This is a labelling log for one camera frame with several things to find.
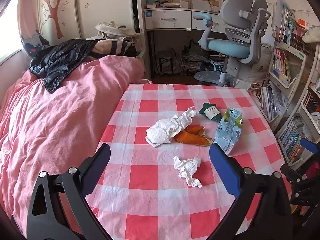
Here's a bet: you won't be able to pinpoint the large white tissue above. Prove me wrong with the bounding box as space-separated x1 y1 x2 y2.
145 107 197 147

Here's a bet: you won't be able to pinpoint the green pouch with label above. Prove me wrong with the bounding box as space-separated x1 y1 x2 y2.
199 102 222 122

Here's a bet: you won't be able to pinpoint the small white tissue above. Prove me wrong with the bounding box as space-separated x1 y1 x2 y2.
174 156 202 189

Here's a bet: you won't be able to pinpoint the black puffer jacket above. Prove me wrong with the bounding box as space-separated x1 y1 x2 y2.
29 38 98 94

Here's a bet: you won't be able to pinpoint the grey blue desk chair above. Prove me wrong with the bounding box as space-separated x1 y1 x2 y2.
193 0 271 87

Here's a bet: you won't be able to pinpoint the pink duvet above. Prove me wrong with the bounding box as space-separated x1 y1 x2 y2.
1 55 144 234

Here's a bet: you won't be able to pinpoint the beige canvas tote bag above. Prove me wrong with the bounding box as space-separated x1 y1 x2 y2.
95 21 139 40

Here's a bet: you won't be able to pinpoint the red white checkered tablecloth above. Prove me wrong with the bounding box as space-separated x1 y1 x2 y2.
57 83 293 240

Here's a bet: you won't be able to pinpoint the dark bags under desk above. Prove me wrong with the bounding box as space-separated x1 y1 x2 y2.
153 40 226 76

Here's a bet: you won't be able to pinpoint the white desk with drawers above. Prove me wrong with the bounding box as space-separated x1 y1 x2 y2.
137 0 228 77

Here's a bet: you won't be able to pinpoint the white bookshelf with books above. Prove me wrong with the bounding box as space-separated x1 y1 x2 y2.
248 0 319 169

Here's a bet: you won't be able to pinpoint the striped beige pillow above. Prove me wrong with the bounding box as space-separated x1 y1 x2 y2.
88 39 137 59

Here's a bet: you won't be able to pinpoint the light blue snack packet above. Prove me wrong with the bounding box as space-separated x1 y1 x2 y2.
214 107 243 155

